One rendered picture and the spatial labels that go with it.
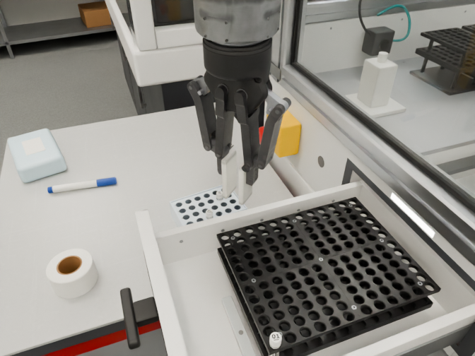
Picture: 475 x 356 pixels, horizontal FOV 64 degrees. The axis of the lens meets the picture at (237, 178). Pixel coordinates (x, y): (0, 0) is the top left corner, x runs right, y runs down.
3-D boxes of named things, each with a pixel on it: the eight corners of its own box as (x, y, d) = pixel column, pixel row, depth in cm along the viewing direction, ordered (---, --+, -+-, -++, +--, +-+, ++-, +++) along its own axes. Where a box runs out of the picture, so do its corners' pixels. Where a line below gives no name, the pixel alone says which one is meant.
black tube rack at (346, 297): (266, 381, 43) (269, 352, 39) (218, 264, 56) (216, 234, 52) (424, 318, 49) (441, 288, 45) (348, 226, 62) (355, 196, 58)
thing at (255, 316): (268, 355, 39) (269, 352, 39) (216, 236, 52) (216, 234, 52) (285, 349, 40) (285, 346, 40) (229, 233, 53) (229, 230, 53)
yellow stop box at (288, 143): (276, 159, 76) (278, 128, 72) (261, 140, 81) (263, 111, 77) (298, 154, 78) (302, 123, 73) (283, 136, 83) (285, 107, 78)
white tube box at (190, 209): (186, 244, 69) (184, 229, 67) (171, 215, 75) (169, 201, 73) (247, 222, 73) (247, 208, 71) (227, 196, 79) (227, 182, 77)
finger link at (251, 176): (251, 148, 51) (271, 155, 49) (250, 177, 54) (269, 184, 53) (245, 154, 50) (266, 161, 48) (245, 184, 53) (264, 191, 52)
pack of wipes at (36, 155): (68, 171, 86) (63, 155, 83) (23, 186, 82) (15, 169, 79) (53, 140, 96) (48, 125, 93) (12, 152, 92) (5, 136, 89)
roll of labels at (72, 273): (57, 306, 59) (49, 290, 57) (49, 274, 64) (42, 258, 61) (102, 287, 62) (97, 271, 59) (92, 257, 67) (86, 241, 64)
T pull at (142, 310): (130, 352, 39) (127, 346, 38) (121, 294, 45) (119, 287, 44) (165, 341, 40) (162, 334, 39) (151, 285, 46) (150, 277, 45)
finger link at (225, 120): (225, 90, 44) (215, 85, 44) (218, 163, 51) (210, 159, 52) (242, 77, 46) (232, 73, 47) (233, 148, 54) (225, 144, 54)
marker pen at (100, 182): (49, 195, 80) (46, 189, 79) (49, 190, 81) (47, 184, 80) (116, 185, 82) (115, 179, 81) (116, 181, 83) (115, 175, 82)
